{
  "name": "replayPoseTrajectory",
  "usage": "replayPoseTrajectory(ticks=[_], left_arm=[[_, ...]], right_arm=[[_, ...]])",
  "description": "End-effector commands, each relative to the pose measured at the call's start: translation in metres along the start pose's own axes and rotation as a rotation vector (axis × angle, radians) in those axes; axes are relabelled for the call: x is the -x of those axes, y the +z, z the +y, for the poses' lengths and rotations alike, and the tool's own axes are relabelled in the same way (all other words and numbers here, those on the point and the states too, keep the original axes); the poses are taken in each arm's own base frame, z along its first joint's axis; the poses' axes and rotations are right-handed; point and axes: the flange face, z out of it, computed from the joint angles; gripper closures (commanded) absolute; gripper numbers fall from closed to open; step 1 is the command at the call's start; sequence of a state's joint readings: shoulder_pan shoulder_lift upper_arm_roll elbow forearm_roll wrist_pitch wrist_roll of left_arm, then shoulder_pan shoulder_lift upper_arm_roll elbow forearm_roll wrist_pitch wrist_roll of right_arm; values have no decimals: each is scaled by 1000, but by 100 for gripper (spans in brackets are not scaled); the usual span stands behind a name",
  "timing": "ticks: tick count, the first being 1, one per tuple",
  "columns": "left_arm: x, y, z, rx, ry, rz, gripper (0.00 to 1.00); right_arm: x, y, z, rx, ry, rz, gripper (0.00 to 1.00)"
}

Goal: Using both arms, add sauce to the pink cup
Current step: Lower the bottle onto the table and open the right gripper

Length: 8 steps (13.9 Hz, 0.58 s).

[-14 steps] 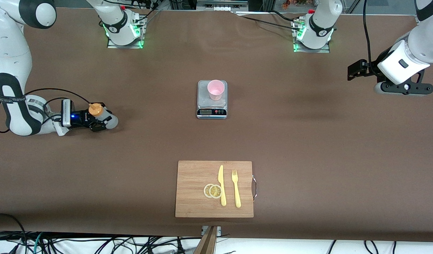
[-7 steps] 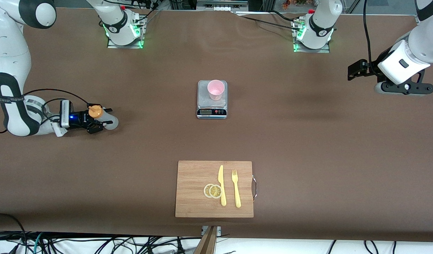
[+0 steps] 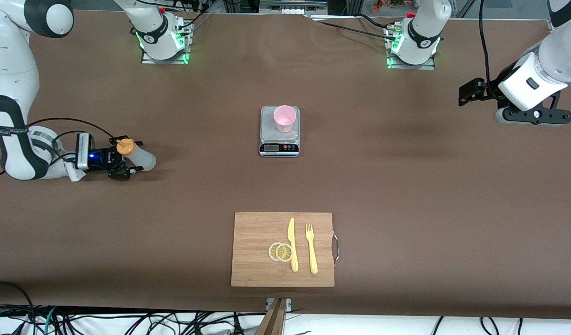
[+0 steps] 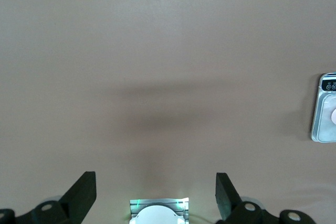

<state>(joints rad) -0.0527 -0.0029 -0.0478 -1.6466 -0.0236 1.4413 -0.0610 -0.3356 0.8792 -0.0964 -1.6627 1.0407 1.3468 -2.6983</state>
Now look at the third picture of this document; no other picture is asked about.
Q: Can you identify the translucent sauce bottle orange cap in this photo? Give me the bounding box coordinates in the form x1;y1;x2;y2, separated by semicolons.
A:
116;138;157;172

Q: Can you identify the pink plastic cup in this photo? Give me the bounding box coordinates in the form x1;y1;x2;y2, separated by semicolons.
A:
273;105;297;134

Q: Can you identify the brown table cover sheet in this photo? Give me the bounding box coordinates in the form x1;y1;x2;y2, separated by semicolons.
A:
0;8;571;320

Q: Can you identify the wooden cutting board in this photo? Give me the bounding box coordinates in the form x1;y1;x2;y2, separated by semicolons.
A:
231;212;339;288

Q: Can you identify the silver digital kitchen scale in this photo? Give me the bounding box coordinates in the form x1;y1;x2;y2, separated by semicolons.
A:
259;106;300;158

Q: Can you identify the yellow plastic knife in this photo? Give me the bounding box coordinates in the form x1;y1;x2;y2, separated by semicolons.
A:
288;217;299;273

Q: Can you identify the white power strip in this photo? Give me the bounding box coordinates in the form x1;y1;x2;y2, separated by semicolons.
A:
259;0;328;17

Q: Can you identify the yellow plastic fork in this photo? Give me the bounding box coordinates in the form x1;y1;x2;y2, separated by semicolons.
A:
305;223;319;275

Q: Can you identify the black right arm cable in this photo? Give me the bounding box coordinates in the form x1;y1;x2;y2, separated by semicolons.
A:
0;116;116;177

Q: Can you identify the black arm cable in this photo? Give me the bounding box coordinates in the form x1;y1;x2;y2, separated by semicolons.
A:
478;0;493;87
0;116;116;177

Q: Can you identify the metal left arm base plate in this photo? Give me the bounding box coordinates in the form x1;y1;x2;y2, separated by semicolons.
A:
387;26;436;70

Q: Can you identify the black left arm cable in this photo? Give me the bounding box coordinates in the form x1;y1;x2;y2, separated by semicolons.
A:
478;0;493;87

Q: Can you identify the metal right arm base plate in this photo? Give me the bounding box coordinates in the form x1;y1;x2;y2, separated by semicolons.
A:
141;21;192;65

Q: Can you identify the black base power cable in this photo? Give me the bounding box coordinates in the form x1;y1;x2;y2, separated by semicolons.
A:
306;13;402;45

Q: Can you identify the teal floor cable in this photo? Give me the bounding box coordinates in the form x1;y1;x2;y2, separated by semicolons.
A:
42;306;58;335

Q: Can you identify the wooden post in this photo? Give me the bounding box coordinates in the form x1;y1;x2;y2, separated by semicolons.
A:
255;298;288;335

